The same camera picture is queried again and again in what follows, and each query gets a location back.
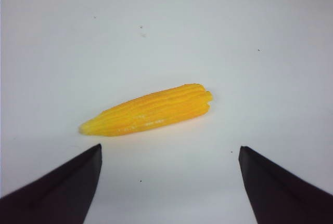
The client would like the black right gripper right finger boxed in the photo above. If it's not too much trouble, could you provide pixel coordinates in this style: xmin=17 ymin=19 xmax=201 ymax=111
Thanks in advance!
xmin=239 ymin=146 xmax=332 ymax=223

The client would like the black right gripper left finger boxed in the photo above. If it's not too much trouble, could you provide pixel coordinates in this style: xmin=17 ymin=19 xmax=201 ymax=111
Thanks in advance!
xmin=1 ymin=144 xmax=101 ymax=223

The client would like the yellow corn cob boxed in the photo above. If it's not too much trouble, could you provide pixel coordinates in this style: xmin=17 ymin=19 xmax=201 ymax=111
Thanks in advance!
xmin=79 ymin=84 xmax=213 ymax=137

